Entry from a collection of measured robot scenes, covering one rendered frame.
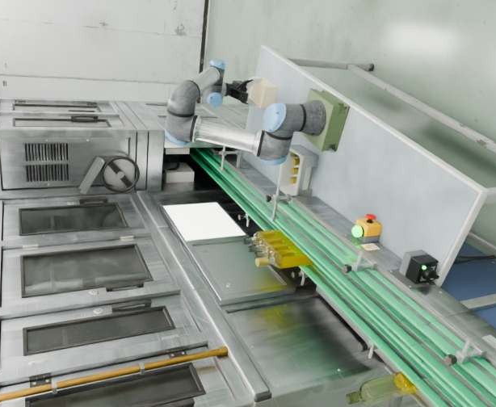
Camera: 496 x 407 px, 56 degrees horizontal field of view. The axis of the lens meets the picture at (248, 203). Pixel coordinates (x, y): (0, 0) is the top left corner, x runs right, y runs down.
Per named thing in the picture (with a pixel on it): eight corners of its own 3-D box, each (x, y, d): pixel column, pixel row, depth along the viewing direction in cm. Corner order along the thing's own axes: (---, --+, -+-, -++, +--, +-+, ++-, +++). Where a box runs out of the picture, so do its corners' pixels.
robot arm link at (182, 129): (293, 140, 192) (163, 111, 192) (284, 170, 201) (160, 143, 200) (294, 127, 202) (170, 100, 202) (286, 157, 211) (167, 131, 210)
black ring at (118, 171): (137, 188, 272) (98, 190, 263) (138, 153, 263) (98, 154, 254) (139, 191, 268) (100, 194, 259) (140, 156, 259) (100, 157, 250)
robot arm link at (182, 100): (164, 83, 187) (210, 55, 227) (161, 109, 193) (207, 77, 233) (191, 91, 185) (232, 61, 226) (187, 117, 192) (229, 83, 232)
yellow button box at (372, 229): (367, 232, 187) (352, 234, 184) (372, 216, 184) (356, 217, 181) (379, 241, 181) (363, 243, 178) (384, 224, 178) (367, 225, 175)
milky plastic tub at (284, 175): (292, 186, 237) (276, 187, 233) (299, 144, 228) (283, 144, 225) (309, 200, 223) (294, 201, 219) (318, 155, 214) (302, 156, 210)
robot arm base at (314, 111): (314, 93, 201) (293, 92, 197) (330, 111, 191) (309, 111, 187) (304, 123, 210) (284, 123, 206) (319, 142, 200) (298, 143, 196)
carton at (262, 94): (265, 77, 257) (252, 76, 254) (277, 87, 245) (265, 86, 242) (260, 98, 263) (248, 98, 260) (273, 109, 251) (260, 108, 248)
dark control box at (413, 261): (416, 269, 164) (398, 271, 161) (422, 249, 161) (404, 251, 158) (434, 281, 158) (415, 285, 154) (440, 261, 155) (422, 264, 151)
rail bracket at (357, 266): (371, 264, 167) (340, 269, 161) (376, 246, 164) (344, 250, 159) (378, 270, 164) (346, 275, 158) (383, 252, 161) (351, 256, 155)
